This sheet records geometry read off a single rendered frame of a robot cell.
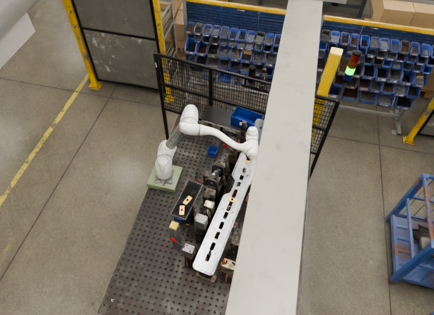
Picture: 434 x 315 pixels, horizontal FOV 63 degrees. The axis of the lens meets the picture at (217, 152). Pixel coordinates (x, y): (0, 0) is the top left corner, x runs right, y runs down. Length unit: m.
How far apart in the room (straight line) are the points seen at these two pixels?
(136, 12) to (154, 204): 2.41
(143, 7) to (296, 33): 4.01
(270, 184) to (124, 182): 4.22
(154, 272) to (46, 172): 2.34
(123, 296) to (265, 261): 2.90
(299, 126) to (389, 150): 4.88
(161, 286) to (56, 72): 4.26
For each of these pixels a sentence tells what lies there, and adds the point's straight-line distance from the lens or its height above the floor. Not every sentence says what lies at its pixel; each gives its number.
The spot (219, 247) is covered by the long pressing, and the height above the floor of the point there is 1.00.
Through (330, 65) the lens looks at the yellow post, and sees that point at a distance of 3.27.
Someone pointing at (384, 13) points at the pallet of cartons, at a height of 1.28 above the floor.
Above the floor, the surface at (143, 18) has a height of 1.34.
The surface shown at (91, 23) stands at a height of 1.14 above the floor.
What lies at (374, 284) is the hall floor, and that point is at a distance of 4.34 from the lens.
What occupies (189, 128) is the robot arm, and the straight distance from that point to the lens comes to 3.09.
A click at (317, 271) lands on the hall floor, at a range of 4.19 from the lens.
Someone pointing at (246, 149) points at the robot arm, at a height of 1.42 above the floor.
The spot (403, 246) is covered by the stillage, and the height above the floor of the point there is 0.16.
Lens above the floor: 3.80
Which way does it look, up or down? 52 degrees down
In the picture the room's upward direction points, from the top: 1 degrees clockwise
